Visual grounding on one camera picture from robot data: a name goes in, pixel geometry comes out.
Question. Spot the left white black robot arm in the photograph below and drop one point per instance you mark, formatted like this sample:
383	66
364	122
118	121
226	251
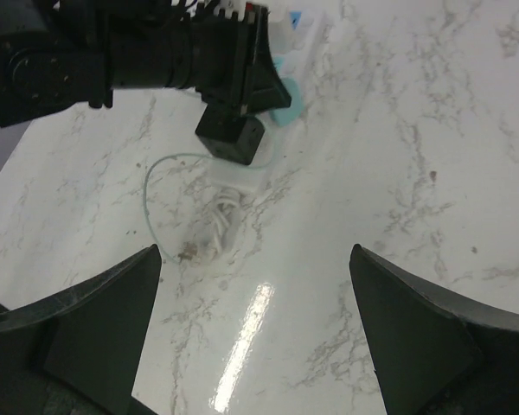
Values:
55	54

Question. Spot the white cube charger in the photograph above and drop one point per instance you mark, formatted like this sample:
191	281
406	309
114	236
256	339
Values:
280	30

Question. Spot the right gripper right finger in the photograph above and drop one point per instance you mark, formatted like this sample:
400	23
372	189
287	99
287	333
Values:
434	351

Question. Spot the teal charger adapter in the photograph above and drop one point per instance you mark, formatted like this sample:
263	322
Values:
285	116

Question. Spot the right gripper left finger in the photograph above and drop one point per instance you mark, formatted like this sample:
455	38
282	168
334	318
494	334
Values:
78	351

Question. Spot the white power strip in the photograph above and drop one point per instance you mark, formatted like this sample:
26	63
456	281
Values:
309	20

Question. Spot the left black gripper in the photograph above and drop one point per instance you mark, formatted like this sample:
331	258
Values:
233	62

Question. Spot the black cube plug adapter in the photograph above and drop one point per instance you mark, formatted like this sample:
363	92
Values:
230	138

